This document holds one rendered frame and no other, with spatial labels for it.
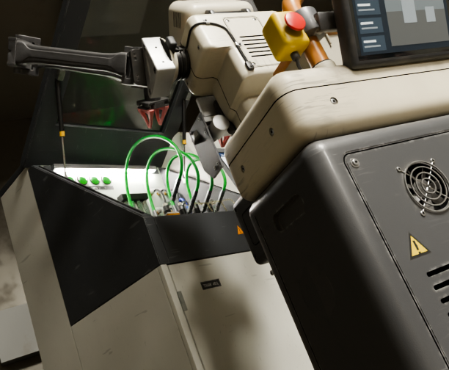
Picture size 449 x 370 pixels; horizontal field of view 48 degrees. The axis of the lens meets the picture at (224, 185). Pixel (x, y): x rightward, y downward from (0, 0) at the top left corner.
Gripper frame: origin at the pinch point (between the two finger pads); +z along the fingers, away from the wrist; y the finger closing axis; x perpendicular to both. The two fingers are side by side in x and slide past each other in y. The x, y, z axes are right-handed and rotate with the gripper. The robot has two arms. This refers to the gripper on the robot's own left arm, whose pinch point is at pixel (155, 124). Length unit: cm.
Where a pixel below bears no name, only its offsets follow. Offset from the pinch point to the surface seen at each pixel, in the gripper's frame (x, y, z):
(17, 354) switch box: -169, 2, 195
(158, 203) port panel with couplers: -32, -25, 50
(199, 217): 27.5, 7.6, 26.6
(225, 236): 33.1, 0.9, 34.7
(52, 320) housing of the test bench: -20, 43, 70
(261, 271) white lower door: 44, -6, 48
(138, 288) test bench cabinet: 27, 36, 40
